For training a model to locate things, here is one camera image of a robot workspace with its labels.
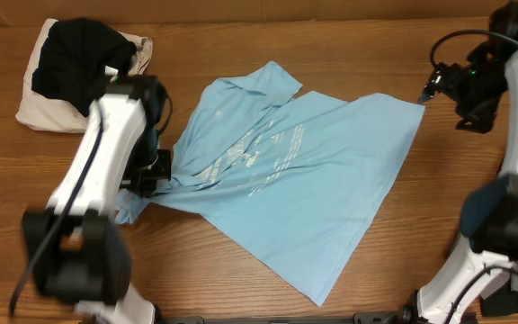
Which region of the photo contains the light blue t-shirt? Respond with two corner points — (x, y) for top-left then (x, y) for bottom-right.
(113, 60), (426, 308)

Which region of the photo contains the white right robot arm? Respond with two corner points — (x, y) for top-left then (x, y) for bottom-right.
(389, 1), (518, 323)

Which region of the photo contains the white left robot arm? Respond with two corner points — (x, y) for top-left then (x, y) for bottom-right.
(8, 76), (173, 324)

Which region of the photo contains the beige folded garment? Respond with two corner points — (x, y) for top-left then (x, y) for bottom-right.
(15, 18), (153, 133)

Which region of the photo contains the black folded garment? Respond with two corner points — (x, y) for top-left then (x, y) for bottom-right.
(31, 18), (137, 117)

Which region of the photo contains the black garment under grey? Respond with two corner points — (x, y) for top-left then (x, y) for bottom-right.
(480, 281), (518, 318)

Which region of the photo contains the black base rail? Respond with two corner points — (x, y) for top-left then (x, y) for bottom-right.
(154, 310), (428, 324)

